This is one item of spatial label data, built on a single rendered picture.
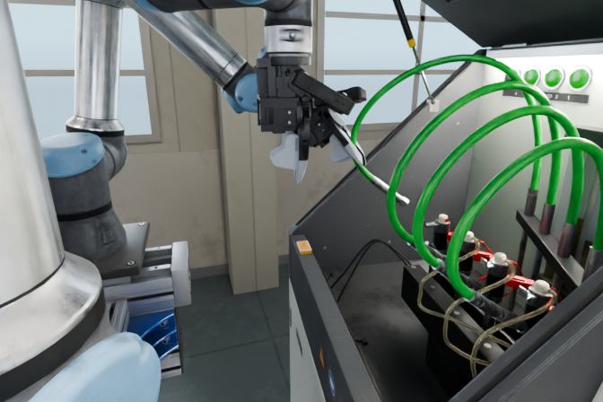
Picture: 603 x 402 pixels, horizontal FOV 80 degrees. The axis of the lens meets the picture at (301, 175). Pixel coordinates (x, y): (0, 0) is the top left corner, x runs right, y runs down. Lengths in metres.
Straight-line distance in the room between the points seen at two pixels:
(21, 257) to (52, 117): 2.23
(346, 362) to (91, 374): 0.48
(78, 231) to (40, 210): 0.59
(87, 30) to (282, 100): 0.47
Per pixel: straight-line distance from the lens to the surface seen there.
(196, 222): 2.51
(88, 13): 0.89
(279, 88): 0.59
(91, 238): 0.81
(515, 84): 0.68
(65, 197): 0.79
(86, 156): 0.78
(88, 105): 0.90
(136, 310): 0.87
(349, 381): 0.62
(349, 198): 1.02
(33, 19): 2.42
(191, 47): 0.73
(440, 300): 0.76
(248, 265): 2.38
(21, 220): 0.21
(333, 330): 0.70
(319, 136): 0.80
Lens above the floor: 1.40
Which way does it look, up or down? 17 degrees down
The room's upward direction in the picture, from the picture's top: straight up
